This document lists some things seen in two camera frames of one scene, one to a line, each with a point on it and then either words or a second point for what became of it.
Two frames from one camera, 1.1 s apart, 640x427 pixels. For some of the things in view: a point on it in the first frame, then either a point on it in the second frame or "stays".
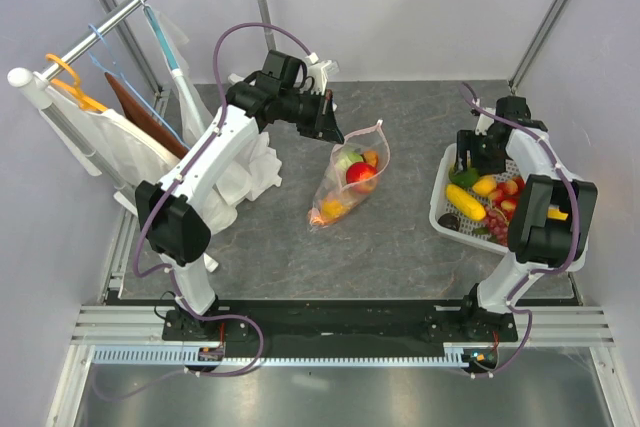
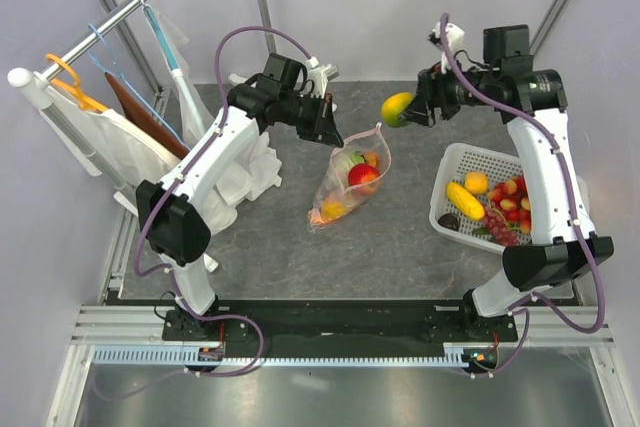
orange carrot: x=316 y=217 stays
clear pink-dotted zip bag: x=353 y=170 stays
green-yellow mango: x=467 y=177 → x=393 y=107
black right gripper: x=485 y=168 → x=432 y=93
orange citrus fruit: x=334 y=208 stays
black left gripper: x=323 y=124 stays
